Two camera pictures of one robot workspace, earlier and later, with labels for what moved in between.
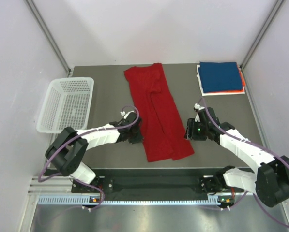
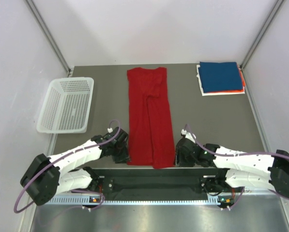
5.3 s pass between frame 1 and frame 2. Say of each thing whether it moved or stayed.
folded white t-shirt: stayed
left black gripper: moved
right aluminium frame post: stayed
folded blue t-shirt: stayed
